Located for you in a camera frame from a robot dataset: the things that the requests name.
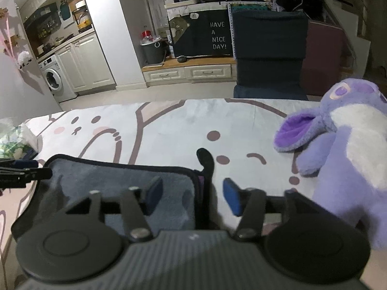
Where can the black range hood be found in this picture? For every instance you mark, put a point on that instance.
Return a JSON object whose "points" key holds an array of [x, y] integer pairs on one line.
{"points": [[40, 16]]}

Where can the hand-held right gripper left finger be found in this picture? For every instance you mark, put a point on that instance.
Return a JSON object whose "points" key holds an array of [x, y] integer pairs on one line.
{"points": [[154, 194]]}

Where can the printed cartoon bed sheet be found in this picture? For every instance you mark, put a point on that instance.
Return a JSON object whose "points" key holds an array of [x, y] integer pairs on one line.
{"points": [[169, 127]]}

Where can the white kitchen cabinet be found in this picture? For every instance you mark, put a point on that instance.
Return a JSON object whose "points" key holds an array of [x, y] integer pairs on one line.
{"points": [[87, 63]]}

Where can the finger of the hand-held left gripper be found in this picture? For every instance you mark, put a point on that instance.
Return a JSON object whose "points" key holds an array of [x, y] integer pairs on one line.
{"points": [[28, 173]]}

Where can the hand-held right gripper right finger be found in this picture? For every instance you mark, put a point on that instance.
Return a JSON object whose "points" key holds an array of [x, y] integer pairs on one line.
{"points": [[231, 197]]}

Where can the dark printed cloth cover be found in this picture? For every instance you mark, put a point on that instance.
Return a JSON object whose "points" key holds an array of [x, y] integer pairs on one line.
{"points": [[202, 33]]}

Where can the white sheep plush magnet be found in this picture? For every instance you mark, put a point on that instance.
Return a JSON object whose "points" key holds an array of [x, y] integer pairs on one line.
{"points": [[24, 59]]}

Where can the grey towel with black trim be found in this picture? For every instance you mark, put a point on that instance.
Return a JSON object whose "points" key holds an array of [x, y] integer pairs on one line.
{"points": [[99, 184]]}

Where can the dark blue chair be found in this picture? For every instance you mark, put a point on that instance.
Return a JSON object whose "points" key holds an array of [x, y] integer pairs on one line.
{"points": [[269, 54]]}

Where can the small black round object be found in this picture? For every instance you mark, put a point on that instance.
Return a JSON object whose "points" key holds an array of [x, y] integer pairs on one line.
{"points": [[182, 59]]}

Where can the purple plush toy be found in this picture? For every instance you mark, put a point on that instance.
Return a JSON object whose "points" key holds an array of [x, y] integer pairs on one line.
{"points": [[356, 157]]}

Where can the maroon cabinet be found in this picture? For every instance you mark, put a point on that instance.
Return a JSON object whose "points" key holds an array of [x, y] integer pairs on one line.
{"points": [[328, 57]]}

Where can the grey trash bin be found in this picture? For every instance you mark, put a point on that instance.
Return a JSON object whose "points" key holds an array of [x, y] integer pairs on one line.
{"points": [[154, 53]]}

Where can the red lid jar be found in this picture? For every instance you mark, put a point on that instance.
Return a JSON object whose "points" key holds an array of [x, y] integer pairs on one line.
{"points": [[147, 37]]}

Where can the teal hanging bag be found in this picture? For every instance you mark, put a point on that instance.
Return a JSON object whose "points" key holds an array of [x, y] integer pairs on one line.
{"points": [[65, 11]]}

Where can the white washing machine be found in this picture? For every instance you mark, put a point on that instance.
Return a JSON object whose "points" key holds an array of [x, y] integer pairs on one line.
{"points": [[57, 78]]}

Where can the white drawer platform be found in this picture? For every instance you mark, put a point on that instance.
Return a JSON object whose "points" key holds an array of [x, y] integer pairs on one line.
{"points": [[187, 72]]}

